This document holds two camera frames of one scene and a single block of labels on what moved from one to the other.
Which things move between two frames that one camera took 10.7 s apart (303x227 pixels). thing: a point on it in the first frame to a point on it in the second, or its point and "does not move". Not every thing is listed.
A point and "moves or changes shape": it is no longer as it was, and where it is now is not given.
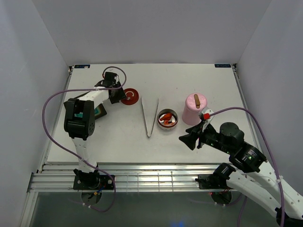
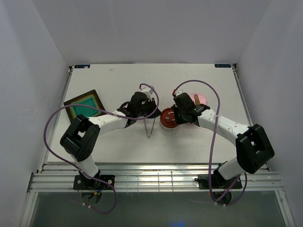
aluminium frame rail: [128, 177] does not move
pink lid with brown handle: [195, 102] does not move
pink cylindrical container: [190, 117] moves or changes shape
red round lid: [131, 96] to [168, 118]
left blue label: [82, 66] does not move
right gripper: [190, 139] to [179, 121]
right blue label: [222, 65] does not move
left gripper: [120, 96] to [152, 104]
